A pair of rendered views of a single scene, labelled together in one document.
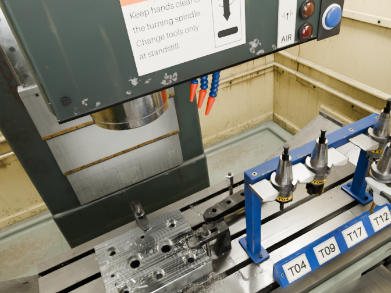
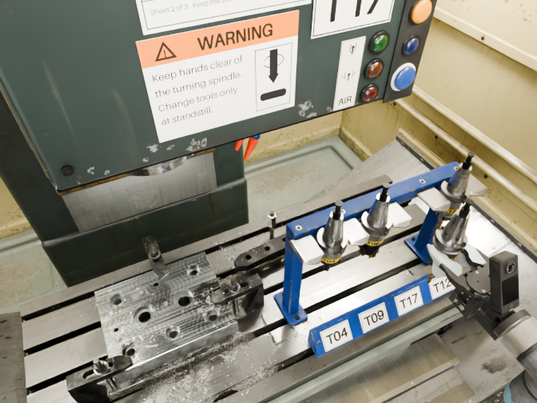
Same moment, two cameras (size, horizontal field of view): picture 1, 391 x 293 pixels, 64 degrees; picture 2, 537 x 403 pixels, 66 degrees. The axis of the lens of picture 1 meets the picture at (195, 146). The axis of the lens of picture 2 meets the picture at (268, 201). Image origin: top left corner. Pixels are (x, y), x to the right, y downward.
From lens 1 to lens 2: 0.11 m
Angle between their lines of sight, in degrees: 9
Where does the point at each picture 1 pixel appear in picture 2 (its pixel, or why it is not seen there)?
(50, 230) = (37, 255)
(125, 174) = (140, 197)
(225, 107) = not seen: hidden behind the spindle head
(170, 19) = (202, 81)
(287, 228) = (333, 285)
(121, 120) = not seen: hidden behind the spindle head
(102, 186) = (108, 211)
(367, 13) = (471, 22)
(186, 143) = (222, 163)
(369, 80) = (460, 109)
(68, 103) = (71, 173)
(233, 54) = (278, 117)
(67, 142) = not seen: hidden behind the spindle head
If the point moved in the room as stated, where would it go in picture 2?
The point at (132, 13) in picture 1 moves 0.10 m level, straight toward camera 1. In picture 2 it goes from (156, 76) to (159, 143)
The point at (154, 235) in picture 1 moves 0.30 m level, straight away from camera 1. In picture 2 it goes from (171, 284) to (152, 203)
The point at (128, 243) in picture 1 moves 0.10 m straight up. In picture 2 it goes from (138, 290) to (129, 267)
